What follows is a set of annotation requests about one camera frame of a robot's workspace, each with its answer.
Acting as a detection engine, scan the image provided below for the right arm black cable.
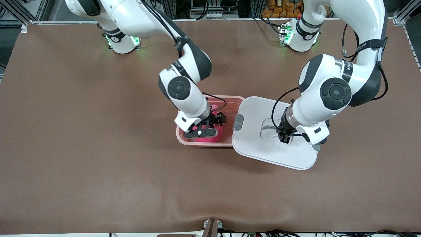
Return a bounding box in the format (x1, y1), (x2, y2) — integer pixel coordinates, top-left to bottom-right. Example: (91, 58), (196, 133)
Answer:
(140, 0), (228, 112)

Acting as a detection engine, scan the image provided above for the pink round plush toy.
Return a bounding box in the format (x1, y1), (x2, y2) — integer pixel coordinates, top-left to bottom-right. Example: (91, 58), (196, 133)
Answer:
(192, 105), (224, 143)

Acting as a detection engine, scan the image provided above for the background electronics rack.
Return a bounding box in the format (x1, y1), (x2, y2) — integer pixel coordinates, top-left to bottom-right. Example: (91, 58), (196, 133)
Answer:
(171, 0), (263, 19)

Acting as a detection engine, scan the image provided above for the white plastic box lid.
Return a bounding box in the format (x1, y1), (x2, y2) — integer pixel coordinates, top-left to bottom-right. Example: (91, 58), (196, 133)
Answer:
(232, 96), (319, 171)

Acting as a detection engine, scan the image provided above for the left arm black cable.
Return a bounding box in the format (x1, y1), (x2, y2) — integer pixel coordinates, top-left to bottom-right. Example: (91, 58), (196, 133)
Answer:
(271, 23), (389, 136)

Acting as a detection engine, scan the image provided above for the brown camera mount bracket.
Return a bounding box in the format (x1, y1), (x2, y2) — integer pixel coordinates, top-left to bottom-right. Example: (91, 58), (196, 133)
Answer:
(202, 218), (223, 237)

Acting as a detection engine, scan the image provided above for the orange packaged goods pile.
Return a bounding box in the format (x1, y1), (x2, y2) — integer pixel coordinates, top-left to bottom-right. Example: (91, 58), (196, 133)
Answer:
(262, 0), (304, 19)

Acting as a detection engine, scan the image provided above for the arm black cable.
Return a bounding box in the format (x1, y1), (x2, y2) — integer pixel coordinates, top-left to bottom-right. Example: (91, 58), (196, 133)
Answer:
(271, 23), (389, 136)
(140, 0), (228, 112)

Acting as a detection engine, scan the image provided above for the brown table mat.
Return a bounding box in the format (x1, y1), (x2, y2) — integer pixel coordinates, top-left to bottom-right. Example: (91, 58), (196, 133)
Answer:
(0, 19), (421, 235)

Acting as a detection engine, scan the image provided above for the aluminium frame profile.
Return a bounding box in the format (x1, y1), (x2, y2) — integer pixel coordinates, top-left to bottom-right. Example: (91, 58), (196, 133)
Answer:
(0, 0), (50, 33)
(393, 0), (421, 26)

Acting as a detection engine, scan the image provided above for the pink translucent storage box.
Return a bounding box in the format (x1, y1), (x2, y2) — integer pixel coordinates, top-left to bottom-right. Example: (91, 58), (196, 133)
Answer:
(176, 95), (245, 148)

